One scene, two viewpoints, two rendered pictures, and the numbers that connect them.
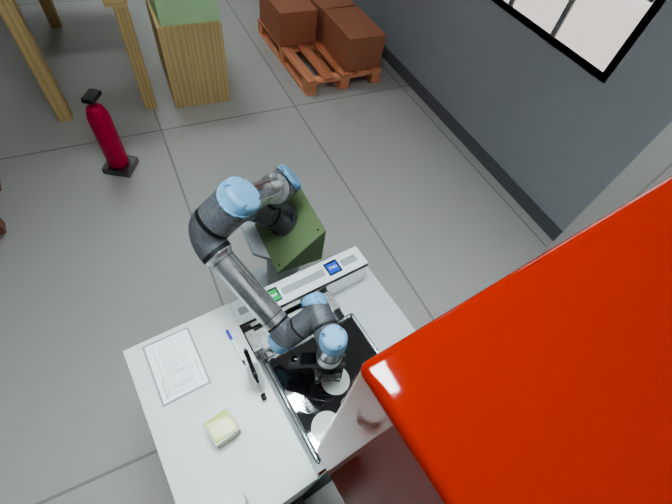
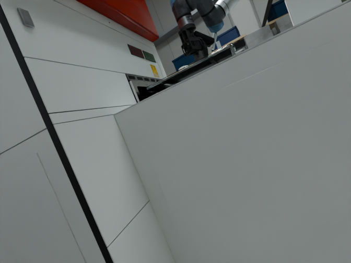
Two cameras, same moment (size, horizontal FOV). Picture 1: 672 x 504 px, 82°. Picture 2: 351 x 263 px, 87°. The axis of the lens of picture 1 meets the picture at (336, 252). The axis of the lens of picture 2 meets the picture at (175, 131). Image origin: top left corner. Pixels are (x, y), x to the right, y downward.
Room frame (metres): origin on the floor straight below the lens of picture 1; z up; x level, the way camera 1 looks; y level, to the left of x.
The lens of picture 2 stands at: (1.13, -0.64, 0.73)
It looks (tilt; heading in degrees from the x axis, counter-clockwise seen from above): 3 degrees down; 155
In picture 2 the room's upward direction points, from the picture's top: 22 degrees counter-clockwise
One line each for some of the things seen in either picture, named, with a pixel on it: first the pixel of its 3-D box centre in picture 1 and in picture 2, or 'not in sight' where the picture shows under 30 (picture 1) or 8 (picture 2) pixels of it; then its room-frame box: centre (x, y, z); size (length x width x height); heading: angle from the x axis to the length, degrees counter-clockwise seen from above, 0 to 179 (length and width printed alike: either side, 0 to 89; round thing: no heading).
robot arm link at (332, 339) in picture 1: (331, 343); (180, 8); (0.41, -0.04, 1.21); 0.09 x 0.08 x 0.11; 33
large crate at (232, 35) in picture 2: not in sight; (225, 42); (-0.97, 1.68, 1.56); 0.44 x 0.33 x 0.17; 36
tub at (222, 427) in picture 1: (222, 428); not in sight; (0.18, 0.21, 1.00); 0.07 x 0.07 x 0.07; 49
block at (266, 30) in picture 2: (331, 302); (257, 35); (0.70, -0.02, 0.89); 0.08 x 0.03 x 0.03; 42
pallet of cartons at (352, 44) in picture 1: (318, 34); not in sight; (4.06, 0.65, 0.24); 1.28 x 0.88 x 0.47; 36
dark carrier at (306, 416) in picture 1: (337, 380); (196, 73); (0.41, -0.10, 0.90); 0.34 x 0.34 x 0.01; 42
